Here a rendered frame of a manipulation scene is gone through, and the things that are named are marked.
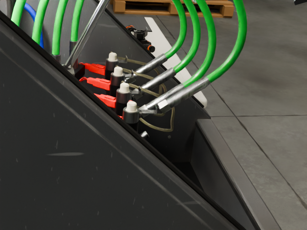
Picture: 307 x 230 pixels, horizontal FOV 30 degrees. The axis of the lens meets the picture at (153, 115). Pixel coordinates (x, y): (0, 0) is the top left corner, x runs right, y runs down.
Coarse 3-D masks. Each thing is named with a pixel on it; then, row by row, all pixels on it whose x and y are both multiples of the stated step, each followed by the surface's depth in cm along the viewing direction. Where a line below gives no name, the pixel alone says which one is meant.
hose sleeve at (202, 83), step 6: (204, 78) 96; (192, 84) 97; (198, 84) 96; (204, 84) 96; (210, 84) 97; (180, 90) 97; (186, 90) 97; (192, 90) 97; (198, 90) 97; (174, 96) 97; (180, 96) 97; (186, 96) 97; (168, 102) 97; (174, 102) 97; (180, 102) 97
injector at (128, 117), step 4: (124, 108) 97; (136, 108) 98; (124, 112) 96; (128, 112) 96; (132, 112) 96; (136, 112) 96; (124, 116) 97; (128, 116) 96; (132, 116) 96; (136, 116) 96; (124, 120) 97; (128, 120) 96; (132, 120) 96; (136, 120) 97; (128, 124) 97; (132, 124) 97; (136, 124) 97; (136, 128) 98; (144, 132) 99; (144, 136) 99; (148, 136) 99
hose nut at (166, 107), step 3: (165, 99) 98; (162, 102) 97; (165, 102) 97; (159, 105) 97; (162, 105) 97; (165, 105) 97; (168, 105) 97; (159, 108) 97; (162, 108) 97; (165, 108) 97; (168, 108) 97; (162, 111) 97; (165, 111) 97
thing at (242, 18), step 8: (16, 0) 85; (24, 0) 85; (240, 0) 91; (16, 8) 85; (240, 8) 92; (16, 16) 86; (240, 16) 93; (16, 24) 86; (240, 24) 93; (240, 32) 94; (240, 40) 94; (240, 48) 95; (232, 56) 96; (224, 64) 96; (232, 64) 96; (216, 72) 96; (224, 72) 96
